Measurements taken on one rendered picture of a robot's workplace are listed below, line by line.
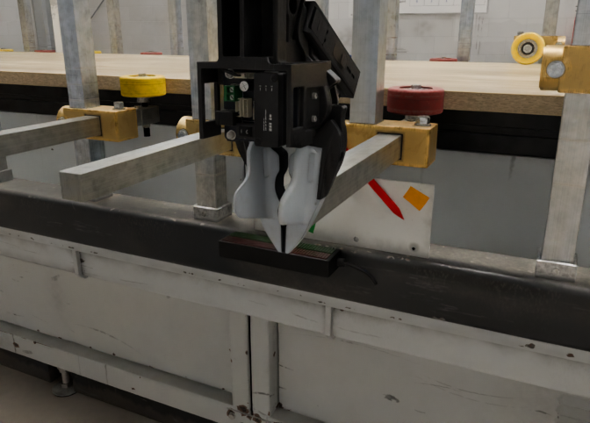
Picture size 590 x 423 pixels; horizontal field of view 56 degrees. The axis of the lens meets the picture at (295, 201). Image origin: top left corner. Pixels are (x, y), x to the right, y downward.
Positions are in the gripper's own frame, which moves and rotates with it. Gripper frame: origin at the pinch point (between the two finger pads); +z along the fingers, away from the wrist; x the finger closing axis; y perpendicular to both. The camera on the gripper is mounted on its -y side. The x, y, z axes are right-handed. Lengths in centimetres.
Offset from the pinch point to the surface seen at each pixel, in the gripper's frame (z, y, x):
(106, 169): -2.0, -4.2, -23.6
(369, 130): -4.5, -29.3, -3.1
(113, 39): -16, -138, -147
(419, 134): -4.4, -29.3, 3.4
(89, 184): -1.0, -1.6, -23.6
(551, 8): -25, -139, 13
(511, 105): -6.9, -46.3, 12.3
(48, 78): -7, -46, -79
